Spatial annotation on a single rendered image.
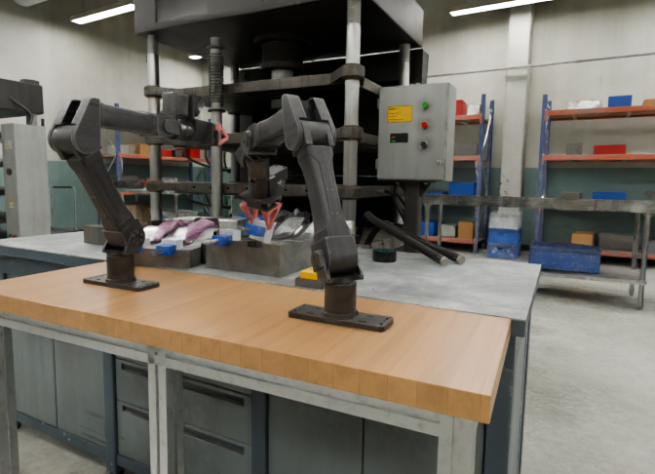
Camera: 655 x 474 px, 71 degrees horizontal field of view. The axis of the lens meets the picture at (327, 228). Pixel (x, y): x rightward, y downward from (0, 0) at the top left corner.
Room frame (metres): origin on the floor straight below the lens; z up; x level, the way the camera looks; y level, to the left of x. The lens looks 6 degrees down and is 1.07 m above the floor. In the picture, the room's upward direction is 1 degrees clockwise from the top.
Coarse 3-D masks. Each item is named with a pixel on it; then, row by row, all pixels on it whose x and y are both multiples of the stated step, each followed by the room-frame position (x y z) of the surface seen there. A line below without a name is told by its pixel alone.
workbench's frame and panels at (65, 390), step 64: (0, 256) 1.81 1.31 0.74; (64, 256) 1.54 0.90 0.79; (512, 320) 0.89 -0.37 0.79; (64, 384) 1.65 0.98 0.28; (128, 384) 1.49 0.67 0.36; (192, 384) 1.38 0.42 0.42; (512, 384) 0.94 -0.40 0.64; (128, 448) 1.50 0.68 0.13; (192, 448) 1.36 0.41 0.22; (256, 448) 1.24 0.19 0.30; (320, 448) 1.16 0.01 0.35; (384, 448) 1.07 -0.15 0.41; (512, 448) 1.16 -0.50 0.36
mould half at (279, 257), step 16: (288, 224) 1.54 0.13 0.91; (240, 240) 1.30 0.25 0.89; (272, 240) 1.32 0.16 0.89; (288, 240) 1.35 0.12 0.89; (304, 240) 1.37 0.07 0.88; (208, 256) 1.34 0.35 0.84; (224, 256) 1.31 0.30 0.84; (240, 256) 1.29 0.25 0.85; (256, 256) 1.26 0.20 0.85; (272, 256) 1.24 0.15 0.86; (288, 256) 1.27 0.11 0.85; (304, 256) 1.35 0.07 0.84; (256, 272) 1.26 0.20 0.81; (272, 272) 1.24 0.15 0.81; (288, 272) 1.27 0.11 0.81
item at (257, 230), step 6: (246, 222) 1.24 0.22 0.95; (258, 222) 1.27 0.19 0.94; (264, 222) 1.27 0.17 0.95; (240, 228) 1.18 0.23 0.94; (246, 228) 1.21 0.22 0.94; (252, 228) 1.23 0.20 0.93; (258, 228) 1.23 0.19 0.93; (264, 228) 1.26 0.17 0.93; (252, 234) 1.23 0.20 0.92; (258, 234) 1.24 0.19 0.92; (264, 234) 1.26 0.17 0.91; (270, 234) 1.28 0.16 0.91; (258, 240) 1.26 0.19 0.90; (264, 240) 1.26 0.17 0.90; (270, 240) 1.29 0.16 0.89
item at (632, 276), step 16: (528, 208) 4.21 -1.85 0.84; (544, 208) 4.15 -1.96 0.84; (560, 208) 4.09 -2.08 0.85; (576, 208) 4.03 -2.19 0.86; (592, 208) 3.98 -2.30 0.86; (608, 208) 3.92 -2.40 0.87; (624, 208) 3.87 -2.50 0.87; (640, 208) 3.82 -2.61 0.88; (464, 256) 5.01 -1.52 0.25; (544, 272) 4.17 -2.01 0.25; (560, 272) 4.18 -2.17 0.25; (576, 272) 4.19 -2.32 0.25; (608, 272) 4.20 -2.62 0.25; (624, 272) 4.20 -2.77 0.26; (640, 272) 3.85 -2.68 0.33; (640, 288) 3.84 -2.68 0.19; (640, 304) 3.83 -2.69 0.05
